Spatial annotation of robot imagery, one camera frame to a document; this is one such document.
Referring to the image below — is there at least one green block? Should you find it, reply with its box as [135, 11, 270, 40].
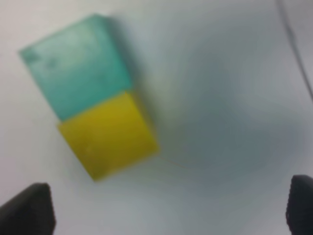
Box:
[19, 14, 133, 121]

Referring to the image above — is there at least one yellow block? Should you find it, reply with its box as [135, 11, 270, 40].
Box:
[58, 92, 159, 181]

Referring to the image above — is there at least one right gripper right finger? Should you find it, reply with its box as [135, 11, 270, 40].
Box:
[286, 175, 313, 235]

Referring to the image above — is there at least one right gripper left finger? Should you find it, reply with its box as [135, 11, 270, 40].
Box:
[0, 183, 56, 235]

